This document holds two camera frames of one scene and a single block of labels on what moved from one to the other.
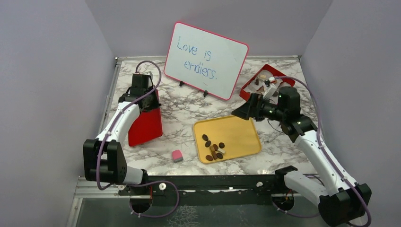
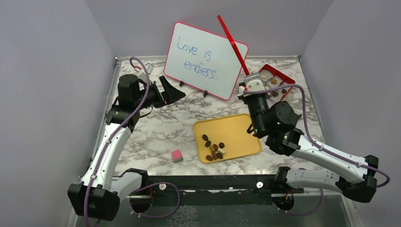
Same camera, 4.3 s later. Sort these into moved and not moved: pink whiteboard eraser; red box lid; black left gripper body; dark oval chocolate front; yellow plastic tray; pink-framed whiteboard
Moved: black left gripper body; red box lid
Not moved: pink whiteboard eraser; pink-framed whiteboard; yellow plastic tray; dark oval chocolate front
